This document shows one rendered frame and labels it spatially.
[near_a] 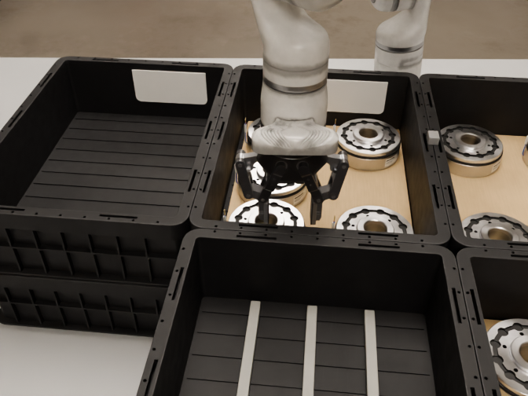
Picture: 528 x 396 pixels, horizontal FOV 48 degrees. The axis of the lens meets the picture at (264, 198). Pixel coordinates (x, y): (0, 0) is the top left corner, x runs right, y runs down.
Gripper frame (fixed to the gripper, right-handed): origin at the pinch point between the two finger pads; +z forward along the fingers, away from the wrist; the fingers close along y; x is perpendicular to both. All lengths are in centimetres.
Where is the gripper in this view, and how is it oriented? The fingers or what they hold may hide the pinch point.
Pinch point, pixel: (289, 211)
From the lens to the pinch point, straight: 76.1
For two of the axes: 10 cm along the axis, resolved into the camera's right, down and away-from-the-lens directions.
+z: 0.0, 7.7, 6.4
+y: -10.0, -0.1, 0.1
